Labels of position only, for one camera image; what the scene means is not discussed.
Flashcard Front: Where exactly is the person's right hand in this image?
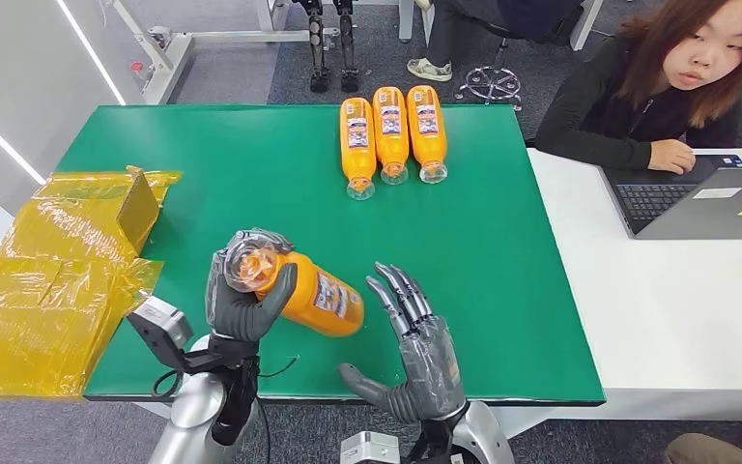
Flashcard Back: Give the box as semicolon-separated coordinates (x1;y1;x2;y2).
647;138;698;175

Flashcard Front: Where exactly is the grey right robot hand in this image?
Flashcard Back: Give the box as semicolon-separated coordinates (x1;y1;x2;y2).
337;261;469;425

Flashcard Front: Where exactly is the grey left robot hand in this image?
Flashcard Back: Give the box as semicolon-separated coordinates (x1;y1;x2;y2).
204;227;300;344

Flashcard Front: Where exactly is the orange detergent bottle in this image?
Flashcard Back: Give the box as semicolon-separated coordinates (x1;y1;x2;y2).
338;96;378;202
406;83;449;186
372;85;412;187
226;246;366;338

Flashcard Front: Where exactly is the grey laptop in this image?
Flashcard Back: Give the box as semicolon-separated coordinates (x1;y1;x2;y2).
598;153;742;242

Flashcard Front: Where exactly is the person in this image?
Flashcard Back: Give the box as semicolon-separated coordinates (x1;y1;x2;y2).
533;0;742;175
406;0;586;83
664;433;742;464

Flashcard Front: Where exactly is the green table mat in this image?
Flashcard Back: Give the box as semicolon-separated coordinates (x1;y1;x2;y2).
55;103;607;409

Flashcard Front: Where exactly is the white table leg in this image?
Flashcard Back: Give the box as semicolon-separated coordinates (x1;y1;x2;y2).
567;0;605;52
398;0;417;44

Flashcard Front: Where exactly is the white desk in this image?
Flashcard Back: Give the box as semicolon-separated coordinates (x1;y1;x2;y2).
491;147;742;443

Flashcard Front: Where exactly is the yellow film wrapped cardboard box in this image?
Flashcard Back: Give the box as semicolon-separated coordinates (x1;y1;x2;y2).
0;164;184;403

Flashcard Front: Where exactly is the chrome chair base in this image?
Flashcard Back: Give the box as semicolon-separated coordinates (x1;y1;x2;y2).
454;37;525;112

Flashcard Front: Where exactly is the black robot leg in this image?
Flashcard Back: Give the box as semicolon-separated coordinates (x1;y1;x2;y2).
295;0;332;95
333;0;361;95

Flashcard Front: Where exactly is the black cable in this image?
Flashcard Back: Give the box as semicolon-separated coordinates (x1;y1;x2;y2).
151;369;185;400
258;356;300;380

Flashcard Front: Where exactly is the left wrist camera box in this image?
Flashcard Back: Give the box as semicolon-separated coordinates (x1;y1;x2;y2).
126;295;195;374

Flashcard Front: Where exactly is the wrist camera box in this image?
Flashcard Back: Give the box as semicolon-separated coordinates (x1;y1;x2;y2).
126;295;195;374
340;430;402;464

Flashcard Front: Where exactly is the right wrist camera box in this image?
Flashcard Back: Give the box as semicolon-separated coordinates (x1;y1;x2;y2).
340;430;402;464

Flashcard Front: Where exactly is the white metal frame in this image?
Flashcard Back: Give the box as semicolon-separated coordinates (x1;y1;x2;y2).
110;0;341;106

